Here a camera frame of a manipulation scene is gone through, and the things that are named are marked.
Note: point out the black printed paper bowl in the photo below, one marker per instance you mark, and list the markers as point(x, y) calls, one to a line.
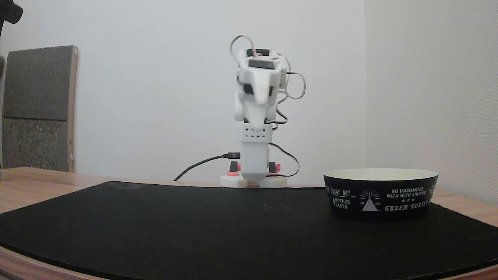
point(379, 198)

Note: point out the black camera device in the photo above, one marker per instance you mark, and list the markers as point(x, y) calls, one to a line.
point(11, 11)

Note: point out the black table mat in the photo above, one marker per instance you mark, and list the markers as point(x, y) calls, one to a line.
point(249, 241)

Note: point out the grey board with wooden edge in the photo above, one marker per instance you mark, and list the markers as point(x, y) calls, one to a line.
point(37, 109)

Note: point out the red black table clamp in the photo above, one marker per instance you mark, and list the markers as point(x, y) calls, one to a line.
point(233, 168)
point(275, 167)

